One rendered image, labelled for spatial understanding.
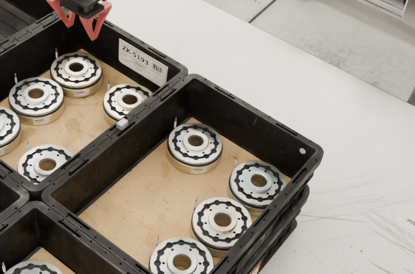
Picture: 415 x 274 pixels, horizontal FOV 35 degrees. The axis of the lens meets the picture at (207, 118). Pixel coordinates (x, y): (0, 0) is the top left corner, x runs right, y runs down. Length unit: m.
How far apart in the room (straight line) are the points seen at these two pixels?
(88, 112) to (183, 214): 0.30
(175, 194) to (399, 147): 0.60
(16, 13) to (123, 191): 0.55
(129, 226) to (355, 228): 0.48
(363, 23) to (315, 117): 1.60
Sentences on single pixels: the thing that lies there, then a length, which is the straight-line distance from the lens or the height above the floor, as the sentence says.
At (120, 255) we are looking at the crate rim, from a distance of 0.99.
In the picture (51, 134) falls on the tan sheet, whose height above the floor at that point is 0.83.
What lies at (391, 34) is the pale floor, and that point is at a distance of 3.11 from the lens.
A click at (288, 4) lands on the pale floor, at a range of 3.12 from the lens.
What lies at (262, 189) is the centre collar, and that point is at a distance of 1.17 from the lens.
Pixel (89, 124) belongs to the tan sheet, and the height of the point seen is 0.83.
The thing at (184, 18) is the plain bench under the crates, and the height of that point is 0.70.
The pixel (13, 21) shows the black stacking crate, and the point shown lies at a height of 0.83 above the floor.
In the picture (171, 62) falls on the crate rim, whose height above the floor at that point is 0.93.
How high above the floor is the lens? 1.77
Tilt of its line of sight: 46 degrees down
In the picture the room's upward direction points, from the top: 9 degrees clockwise
